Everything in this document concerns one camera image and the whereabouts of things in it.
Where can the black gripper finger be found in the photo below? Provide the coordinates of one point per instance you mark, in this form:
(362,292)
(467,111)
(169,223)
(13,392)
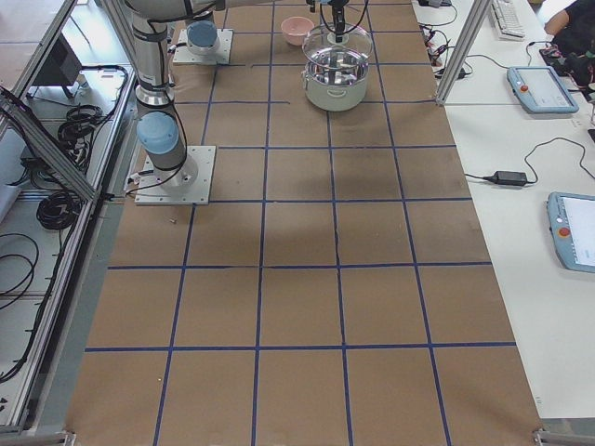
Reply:
(341,23)
(336,22)

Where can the glass pot lid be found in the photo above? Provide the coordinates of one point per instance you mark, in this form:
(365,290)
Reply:
(337,44)

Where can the pale green cooking pot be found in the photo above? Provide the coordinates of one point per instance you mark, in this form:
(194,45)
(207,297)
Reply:
(335,78)

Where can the pink bowl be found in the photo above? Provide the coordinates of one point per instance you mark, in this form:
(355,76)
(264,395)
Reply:
(295,30)

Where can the white keyboard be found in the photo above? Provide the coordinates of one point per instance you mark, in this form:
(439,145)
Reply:
(505,21)

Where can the blue teach pendant far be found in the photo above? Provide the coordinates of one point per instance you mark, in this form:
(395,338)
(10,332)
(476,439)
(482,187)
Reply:
(540,90)

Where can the blue teach pendant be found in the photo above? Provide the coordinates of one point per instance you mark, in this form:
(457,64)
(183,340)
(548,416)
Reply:
(540,90)
(571,223)

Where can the black power adapter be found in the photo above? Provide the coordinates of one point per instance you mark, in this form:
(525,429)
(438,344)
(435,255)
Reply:
(508,178)

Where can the blue teach pendant near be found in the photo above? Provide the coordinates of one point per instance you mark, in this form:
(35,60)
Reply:
(571,223)

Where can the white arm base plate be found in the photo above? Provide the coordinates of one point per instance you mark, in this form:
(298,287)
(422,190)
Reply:
(187,53)
(190,185)

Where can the aluminium frame post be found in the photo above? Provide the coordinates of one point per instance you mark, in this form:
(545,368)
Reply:
(463,45)

